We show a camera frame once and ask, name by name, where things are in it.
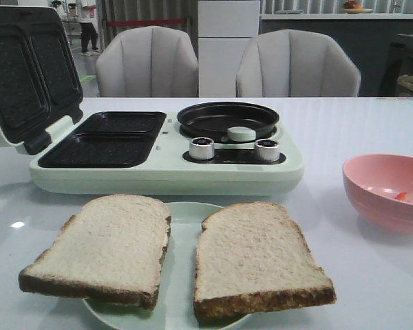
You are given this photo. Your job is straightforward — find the slice of bread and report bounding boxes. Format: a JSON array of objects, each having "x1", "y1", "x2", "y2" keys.
[
  {"x1": 18, "y1": 195, "x2": 171, "y2": 310},
  {"x1": 193, "y1": 201, "x2": 337, "y2": 320}
]

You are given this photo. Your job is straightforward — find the pink plastic bowl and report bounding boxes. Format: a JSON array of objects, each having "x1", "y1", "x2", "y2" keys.
[{"x1": 343, "y1": 154, "x2": 413, "y2": 234}]

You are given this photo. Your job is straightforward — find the breakfast maker hinged lid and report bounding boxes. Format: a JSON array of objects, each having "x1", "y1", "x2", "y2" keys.
[{"x1": 0, "y1": 5, "x2": 83, "y2": 155}]

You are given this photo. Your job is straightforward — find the orange white shrimp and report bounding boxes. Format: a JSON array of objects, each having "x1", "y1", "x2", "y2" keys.
[{"x1": 395, "y1": 192, "x2": 413, "y2": 204}]

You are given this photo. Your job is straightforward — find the mint green breakfast maker base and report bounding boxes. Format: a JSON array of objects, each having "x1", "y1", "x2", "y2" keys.
[{"x1": 30, "y1": 111, "x2": 304, "y2": 196}]

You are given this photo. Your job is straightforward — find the left silver control knob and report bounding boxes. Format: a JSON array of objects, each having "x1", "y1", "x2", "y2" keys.
[{"x1": 189, "y1": 137, "x2": 215, "y2": 160}]

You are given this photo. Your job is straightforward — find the silver control knob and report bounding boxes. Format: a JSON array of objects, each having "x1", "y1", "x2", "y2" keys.
[
  {"x1": 189, "y1": 137, "x2": 215, "y2": 160},
  {"x1": 254, "y1": 139, "x2": 280, "y2": 162}
]

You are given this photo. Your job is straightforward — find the black round frying pan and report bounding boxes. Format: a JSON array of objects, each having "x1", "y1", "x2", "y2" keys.
[{"x1": 177, "y1": 101, "x2": 279, "y2": 141}]

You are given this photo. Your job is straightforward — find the right silver control knob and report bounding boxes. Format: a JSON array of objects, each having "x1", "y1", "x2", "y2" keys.
[{"x1": 254, "y1": 139, "x2": 280, "y2": 162}]

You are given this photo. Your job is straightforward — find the left grey upholstered chair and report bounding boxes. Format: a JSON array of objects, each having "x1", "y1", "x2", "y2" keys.
[{"x1": 96, "y1": 26, "x2": 199, "y2": 98}]

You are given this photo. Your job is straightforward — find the grey upholstered chair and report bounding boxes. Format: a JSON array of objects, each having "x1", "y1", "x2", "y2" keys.
[
  {"x1": 96, "y1": 26, "x2": 199, "y2": 98},
  {"x1": 235, "y1": 29, "x2": 361, "y2": 98}
]

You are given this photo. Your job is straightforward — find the right grey upholstered chair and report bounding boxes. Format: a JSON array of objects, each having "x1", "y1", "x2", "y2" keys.
[{"x1": 235, "y1": 29, "x2": 361, "y2": 98}]

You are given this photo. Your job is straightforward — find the white cabinet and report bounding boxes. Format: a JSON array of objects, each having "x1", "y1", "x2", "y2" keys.
[{"x1": 198, "y1": 1, "x2": 261, "y2": 98}]

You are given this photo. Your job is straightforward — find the mint green round plate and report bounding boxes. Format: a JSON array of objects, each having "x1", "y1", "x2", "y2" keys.
[{"x1": 83, "y1": 202, "x2": 251, "y2": 329}]

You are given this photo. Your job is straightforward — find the person in background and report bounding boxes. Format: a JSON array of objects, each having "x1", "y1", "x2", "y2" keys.
[{"x1": 76, "y1": 0, "x2": 99, "y2": 56}]

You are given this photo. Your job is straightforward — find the fruit plate on counter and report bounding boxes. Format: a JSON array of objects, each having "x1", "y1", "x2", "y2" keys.
[{"x1": 341, "y1": 0, "x2": 372, "y2": 14}]

